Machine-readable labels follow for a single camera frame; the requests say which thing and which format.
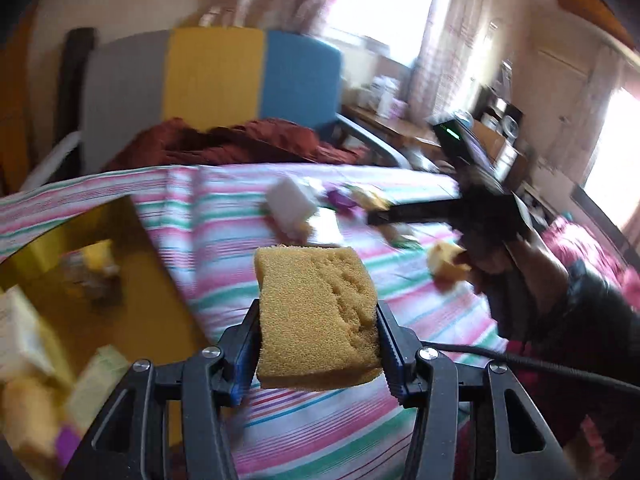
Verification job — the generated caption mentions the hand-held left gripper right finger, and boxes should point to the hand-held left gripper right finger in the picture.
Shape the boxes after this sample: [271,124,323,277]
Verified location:
[374,302,566,480]

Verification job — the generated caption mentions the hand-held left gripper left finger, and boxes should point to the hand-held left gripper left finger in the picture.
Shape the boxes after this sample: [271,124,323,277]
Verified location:
[62,299,263,480]

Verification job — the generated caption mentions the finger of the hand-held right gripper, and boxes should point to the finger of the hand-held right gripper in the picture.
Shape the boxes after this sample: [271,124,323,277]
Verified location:
[366,199,466,226]

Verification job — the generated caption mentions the small purple packet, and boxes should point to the small purple packet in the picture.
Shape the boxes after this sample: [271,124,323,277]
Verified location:
[325,187,358,211]

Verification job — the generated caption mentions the maroon tin box gold inside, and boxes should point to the maroon tin box gold inside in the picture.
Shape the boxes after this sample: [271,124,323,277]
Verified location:
[0,195,211,480]

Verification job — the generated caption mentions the person's right forearm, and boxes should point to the person's right forearm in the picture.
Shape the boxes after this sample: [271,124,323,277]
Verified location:
[500,257,640,396]

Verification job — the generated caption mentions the person's right hand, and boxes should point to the person's right hand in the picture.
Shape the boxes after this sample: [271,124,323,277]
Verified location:
[470,235,568,341]

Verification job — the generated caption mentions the green white wrapper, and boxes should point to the green white wrapper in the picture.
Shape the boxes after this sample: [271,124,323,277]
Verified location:
[382,225,423,251]

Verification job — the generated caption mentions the small yellow sponge piece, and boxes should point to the small yellow sponge piece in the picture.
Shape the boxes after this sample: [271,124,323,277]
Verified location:
[429,241,473,292]

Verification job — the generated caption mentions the cluttered dark shelf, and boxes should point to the cluttered dark shelf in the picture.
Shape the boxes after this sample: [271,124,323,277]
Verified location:
[472,60,531,181]

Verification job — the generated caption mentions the pink patterned blanket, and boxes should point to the pink patterned blanket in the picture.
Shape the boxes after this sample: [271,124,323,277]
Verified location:
[542,215,631,281]

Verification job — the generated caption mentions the pale yellow block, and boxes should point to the pale yellow block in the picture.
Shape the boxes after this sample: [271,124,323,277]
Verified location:
[287,210,346,248]

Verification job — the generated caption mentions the white printed carton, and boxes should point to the white printed carton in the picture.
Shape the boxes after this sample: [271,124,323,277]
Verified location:
[372,77,401,116]

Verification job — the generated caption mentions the white sponge block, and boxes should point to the white sponge block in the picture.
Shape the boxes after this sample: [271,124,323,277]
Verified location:
[265,175,321,226]

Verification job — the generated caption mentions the striped bed sheet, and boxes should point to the striped bed sheet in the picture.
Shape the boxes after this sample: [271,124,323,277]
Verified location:
[0,162,511,480]

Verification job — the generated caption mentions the maroon quilted jacket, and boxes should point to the maroon quilted jacket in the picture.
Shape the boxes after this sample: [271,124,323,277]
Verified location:
[102,117,361,173]

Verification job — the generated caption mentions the window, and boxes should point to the window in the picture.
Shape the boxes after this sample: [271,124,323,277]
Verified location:
[320,0,446,66]

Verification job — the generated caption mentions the white box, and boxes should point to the white box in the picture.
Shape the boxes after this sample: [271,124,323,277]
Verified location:
[0,285,56,376]

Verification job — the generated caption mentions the grey yellow blue chair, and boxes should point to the grey yellow blue chair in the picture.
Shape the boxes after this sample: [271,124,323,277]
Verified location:
[20,27,416,191]

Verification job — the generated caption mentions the black rolled mat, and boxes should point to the black rolled mat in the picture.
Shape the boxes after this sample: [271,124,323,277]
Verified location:
[52,27,96,161]

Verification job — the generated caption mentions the wooden wardrobe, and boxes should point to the wooden wardrobe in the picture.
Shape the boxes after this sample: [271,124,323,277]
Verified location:
[0,10,36,196]

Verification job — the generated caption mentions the black cable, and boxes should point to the black cable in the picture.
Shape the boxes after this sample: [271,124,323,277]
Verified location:
[422,342,640,391]

